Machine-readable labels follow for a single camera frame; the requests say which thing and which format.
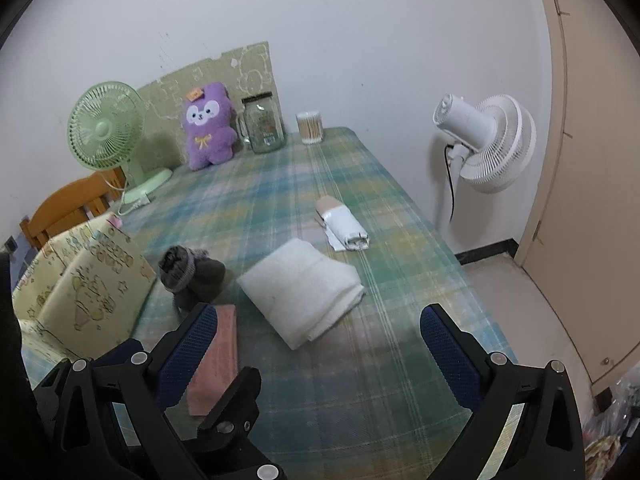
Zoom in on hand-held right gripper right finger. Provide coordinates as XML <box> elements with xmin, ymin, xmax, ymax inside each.
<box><xmin>419</xmin><ymin>304</ymin><xmax>586</xmax><ymax>480</ymax></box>

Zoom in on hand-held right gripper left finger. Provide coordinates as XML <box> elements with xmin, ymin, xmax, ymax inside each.
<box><xmin>50</xmin><ymin>302</ymin><xmax>221</xmax><ymax>480</ymax></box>

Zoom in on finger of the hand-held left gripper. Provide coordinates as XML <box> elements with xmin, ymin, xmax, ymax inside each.
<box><xmin>37</xmin><ymin>338</ymin><xmax>147</xmax><ymax>401</ymax></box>
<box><xmin>196</xmin><ymin>366</ymin><xmax>288</xmax><ymax>480</ymax></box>

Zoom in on pink towel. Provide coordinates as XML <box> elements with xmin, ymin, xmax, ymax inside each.
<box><xmin>187</xmin><ymin>304</ymin><xmax>240</xmax><ymax>418</ymax></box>

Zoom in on yellow cartoon fabric box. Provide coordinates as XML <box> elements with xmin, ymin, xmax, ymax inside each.
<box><xmin>11</xmin><ymin>212</ymin><xmax>157</xmax><ymax>361</ymax></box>

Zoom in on grey socks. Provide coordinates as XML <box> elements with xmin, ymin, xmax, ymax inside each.
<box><xmin>158</xmin><ymin>245</ymin><xmax>227</xmax><ymax>313</ymax></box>

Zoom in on white towel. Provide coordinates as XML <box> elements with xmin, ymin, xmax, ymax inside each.
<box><xmin>236</xmin><ymin>238</ymin><xmax>366</xmax><ymax>351</ymax></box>

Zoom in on white cloth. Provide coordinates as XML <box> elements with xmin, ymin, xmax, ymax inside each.
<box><xmin>315</xmin><ymin>196</ymin><xmax>372</xmax><ymax>252</ymax></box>

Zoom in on clear plastic bag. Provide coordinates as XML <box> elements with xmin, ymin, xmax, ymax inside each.
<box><xmin>582</xmin><ymin>365</ymin><xmax>640</xmax><ymax>480</ymax></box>

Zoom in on purple plush toy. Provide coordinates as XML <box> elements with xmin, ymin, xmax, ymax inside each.
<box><xmin>181</xmin><ymin>82</ymin><xmax>240</xmax><ymax>171</ymax></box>

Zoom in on green desk fan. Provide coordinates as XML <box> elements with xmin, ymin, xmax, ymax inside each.
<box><xmin>67</xmin><ymin>81</ymin><xmax>173</xmax><ymax>206</ymax></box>

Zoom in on plaid tablecloth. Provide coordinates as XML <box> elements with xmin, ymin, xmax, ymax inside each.
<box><xmin>20</xmin><ymin>126</ymin><xmax>521</xmax><ymax>480</ymax></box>

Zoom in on white standing fan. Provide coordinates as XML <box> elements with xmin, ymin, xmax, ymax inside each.
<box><xmin>432</xmin><ymin>92</ymin><xmax>537</xmax><ymax>233</ymax></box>

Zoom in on glass jar mug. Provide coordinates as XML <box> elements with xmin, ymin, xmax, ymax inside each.
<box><xmin>236</xmin><ymin>92</ymin><xmax>287</xmax><ymax>154</ymax></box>

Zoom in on beige door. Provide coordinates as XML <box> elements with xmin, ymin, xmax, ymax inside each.
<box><xmin>515</xmin><ymin>0</ymin><xmax>640</xmax><ymax>401</ymax></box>

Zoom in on cotton swab container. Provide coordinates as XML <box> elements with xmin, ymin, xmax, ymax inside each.
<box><xmin>296</xmin><ymin>110</ymin><xmax>325</xmax><ymax>145</ymax></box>

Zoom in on green patterned board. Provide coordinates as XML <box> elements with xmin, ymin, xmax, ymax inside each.
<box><xmin>136</xmin><ymin>41</ymin><xmax>287</xmax><ymax>171</ymax></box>

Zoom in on green fan power cord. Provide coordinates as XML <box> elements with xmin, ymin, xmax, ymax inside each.
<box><xmin>117</xmin><ymin>170</ymin><xmax>151</xmax><ymax>216</ymax></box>

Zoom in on black fan cable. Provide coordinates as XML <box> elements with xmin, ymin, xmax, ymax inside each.
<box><xmin>446</xmin><ymin>145</ymin><xmax>458</xmax><ymax>221</ymax></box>

